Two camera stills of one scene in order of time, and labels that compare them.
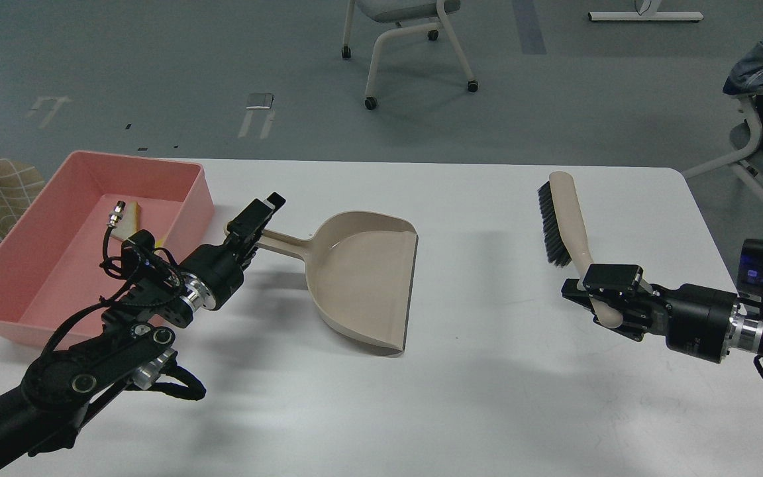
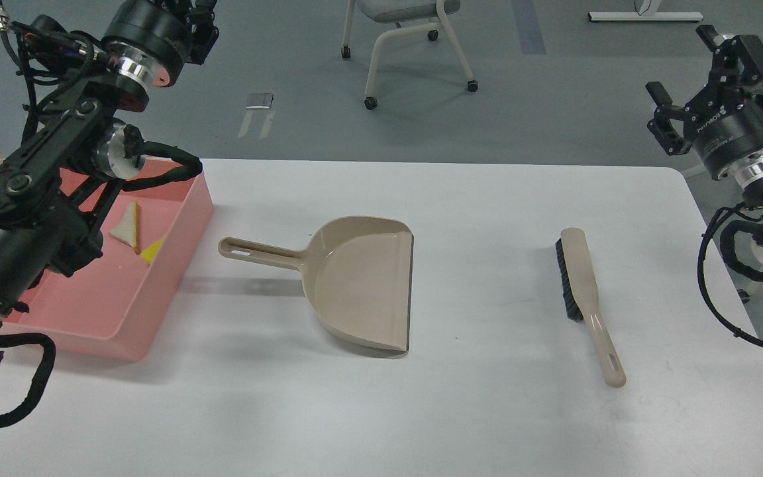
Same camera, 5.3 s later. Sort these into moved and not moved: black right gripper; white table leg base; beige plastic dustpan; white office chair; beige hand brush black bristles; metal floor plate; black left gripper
Moved: beige hand brush black bristles; black right gripper; black left gripper
Not moved: white table leg base; metal floor plate; white office chair; beige plastic dustpan
